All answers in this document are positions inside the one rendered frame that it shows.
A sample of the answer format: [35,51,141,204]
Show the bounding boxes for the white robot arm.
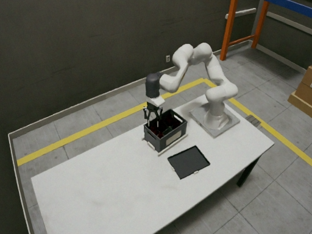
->
[145,43,238,130]

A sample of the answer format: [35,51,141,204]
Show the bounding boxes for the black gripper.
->
[143,102,163,127]

